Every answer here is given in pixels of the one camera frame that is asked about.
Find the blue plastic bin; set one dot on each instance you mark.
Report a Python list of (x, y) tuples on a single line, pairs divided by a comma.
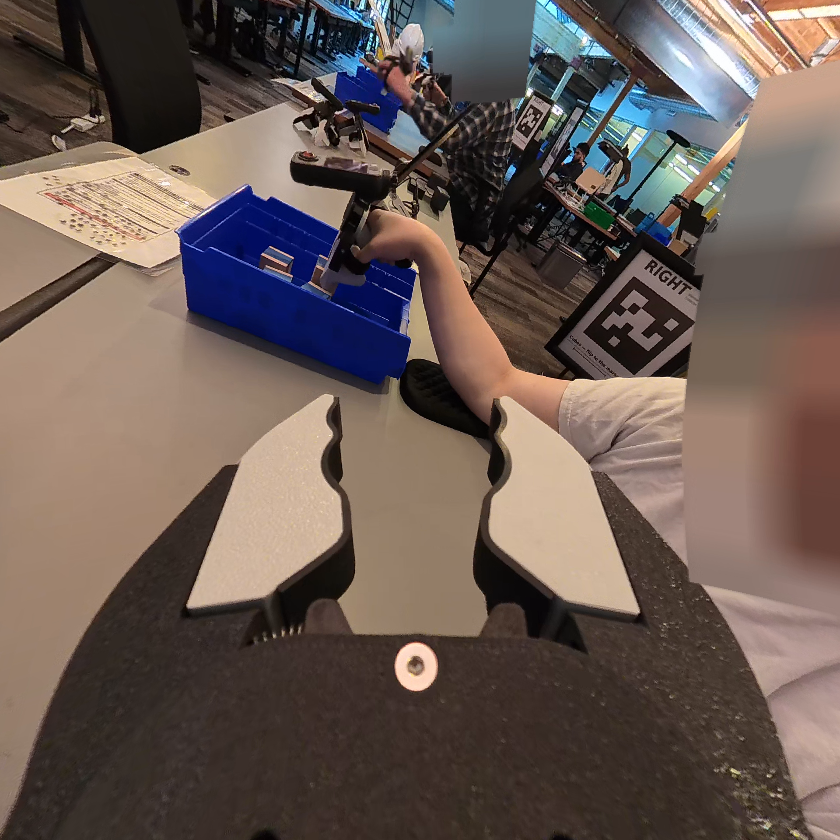
[(367, 98), (282, 321)]

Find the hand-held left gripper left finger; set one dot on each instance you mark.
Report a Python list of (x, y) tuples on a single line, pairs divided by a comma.
[(269, 518)]

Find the instruction sheet in plastic sleeve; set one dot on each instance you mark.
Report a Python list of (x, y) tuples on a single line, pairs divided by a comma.
[(111, 203)]

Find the person's right forearm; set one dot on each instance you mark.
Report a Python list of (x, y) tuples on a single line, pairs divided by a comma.
[(472, 328)]

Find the black mesh elbow pad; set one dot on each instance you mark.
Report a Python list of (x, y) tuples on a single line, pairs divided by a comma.
[(433, 394)]

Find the grey waste bin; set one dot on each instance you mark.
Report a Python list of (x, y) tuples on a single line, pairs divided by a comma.
[(561, 262)]

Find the green plastic bin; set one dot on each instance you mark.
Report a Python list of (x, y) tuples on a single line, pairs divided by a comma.
[(597, 211)]

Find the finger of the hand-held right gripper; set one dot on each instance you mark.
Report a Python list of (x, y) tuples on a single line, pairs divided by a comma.
[(344, 279)]

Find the spare black white gripper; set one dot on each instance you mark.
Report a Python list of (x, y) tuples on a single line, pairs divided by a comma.
[(338, 124)]

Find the black-white marker sign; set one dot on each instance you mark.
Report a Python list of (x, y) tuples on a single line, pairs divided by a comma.
[(643, 321), (533, 121)]

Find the pile of taped cubes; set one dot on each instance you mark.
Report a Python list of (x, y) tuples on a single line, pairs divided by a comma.
[(275, 259)]

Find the person's right hand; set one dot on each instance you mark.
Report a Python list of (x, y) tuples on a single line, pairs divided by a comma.
[(394, 233)]

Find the black office chair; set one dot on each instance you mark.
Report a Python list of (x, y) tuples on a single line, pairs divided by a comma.
[(151, 79), (518, 190)]

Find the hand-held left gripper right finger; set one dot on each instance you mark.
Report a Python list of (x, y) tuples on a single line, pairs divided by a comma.
[(558, 525)]

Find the white power strip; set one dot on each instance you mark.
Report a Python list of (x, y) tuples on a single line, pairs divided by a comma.
[(82, 123)]

